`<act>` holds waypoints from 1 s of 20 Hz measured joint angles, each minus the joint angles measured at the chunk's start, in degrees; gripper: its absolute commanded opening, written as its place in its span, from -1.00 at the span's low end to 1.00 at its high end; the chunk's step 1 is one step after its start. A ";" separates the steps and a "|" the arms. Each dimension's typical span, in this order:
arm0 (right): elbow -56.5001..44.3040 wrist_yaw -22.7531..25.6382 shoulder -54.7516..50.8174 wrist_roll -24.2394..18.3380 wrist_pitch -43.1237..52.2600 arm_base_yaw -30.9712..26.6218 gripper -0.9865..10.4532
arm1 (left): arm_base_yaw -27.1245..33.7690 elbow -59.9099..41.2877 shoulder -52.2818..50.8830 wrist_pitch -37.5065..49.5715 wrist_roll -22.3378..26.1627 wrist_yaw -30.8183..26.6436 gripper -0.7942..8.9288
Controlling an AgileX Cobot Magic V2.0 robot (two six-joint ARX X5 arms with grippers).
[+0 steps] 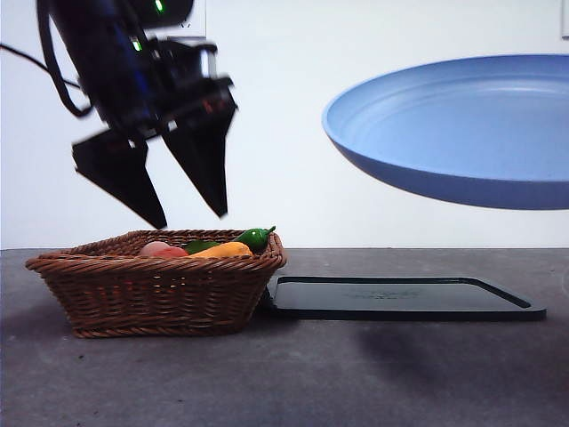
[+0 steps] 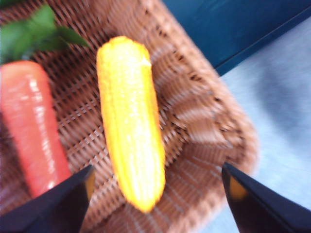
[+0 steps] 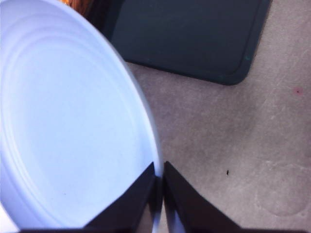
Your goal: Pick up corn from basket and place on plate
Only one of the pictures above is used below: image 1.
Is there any green chili pepper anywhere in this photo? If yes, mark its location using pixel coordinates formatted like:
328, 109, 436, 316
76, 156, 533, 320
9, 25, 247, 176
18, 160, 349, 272
230, 225, 277, 253

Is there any orange-yellow corn cob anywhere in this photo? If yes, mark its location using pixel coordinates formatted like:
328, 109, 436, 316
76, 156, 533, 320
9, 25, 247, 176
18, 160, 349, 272
188, 242, 254, 260

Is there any orange carrot with green leaves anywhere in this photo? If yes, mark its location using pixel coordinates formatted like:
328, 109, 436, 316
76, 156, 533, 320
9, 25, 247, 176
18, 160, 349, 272
152, 240, 222, 259

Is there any beige egg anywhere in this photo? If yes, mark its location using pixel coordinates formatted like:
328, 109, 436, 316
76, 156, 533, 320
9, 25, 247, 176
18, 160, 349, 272
140, 241, 172, 257

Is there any black rectangular tray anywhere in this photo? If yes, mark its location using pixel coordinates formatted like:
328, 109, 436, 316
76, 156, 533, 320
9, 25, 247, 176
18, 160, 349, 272
260, 275, 548, 323

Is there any thin black cable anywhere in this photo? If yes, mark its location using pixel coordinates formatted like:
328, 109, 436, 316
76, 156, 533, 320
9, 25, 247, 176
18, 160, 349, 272
0, 42, 84, 90

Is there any brown wicker basket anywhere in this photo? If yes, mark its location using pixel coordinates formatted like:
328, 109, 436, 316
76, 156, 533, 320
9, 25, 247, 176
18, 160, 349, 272
25, 230, 288, 339

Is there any blue round plate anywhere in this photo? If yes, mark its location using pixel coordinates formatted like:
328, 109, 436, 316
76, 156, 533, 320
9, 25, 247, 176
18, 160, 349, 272
321, 53, 569, 211

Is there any thick black cable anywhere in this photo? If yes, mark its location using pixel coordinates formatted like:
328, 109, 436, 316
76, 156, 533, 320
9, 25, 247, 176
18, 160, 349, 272
36, 0, 95, 119

